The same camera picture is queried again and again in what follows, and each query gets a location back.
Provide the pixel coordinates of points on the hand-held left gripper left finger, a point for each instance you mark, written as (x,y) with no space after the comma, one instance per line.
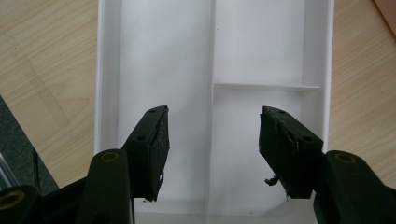
(146,155)

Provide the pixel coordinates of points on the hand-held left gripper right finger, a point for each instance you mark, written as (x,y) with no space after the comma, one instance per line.
(289,152)

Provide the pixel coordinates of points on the white divided tray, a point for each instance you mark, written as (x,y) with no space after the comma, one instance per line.
(162,62)

